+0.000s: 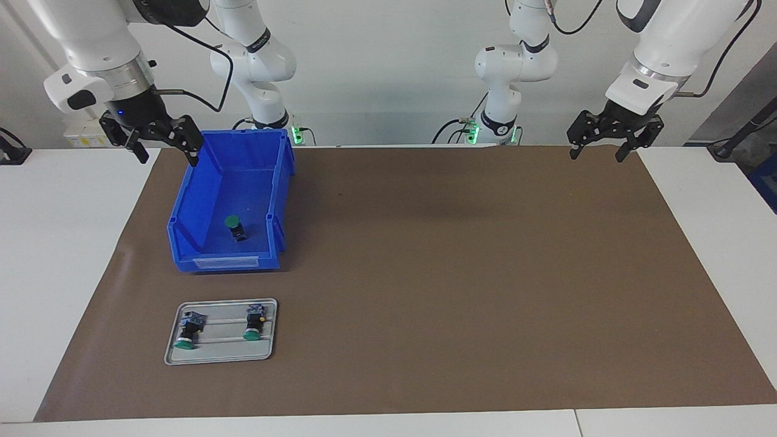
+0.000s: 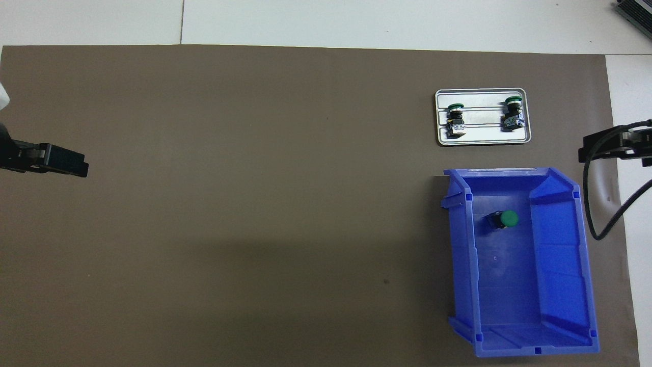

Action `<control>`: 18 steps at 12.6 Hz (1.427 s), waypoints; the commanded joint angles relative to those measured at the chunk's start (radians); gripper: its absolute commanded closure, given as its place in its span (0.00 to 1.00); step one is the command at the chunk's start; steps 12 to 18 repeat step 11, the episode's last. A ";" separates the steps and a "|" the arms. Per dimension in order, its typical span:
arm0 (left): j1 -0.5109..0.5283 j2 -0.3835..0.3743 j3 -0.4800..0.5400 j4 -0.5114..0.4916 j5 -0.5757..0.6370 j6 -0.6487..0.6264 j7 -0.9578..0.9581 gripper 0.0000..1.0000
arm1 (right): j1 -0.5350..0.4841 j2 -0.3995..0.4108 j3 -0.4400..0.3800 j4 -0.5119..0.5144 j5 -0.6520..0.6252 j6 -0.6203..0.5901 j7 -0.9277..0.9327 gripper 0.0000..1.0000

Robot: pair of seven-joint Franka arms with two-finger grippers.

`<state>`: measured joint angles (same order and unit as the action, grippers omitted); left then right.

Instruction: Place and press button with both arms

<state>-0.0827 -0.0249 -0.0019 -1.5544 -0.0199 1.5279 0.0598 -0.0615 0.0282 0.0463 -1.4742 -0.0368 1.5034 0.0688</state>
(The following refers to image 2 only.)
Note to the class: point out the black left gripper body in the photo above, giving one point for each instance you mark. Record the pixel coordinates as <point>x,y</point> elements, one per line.
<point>20,157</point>

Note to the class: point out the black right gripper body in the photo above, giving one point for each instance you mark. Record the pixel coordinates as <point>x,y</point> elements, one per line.
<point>644,148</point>

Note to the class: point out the green push button switch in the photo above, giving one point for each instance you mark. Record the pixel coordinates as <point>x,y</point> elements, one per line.
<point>508,219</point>
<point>512,120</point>
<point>455,122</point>

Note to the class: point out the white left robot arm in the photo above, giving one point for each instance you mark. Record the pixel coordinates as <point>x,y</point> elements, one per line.
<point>3,97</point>

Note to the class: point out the grey metal tray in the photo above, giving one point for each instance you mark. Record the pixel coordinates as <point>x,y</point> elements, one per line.
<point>481,137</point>

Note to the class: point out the grey ribbed device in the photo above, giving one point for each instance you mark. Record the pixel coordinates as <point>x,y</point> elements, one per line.
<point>639,12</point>

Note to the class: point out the blue plastic storage bin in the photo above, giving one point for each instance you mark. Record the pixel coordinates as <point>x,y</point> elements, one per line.
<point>509,295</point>

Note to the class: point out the brown table mat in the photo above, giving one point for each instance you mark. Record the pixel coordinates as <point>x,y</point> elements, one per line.
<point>254,178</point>

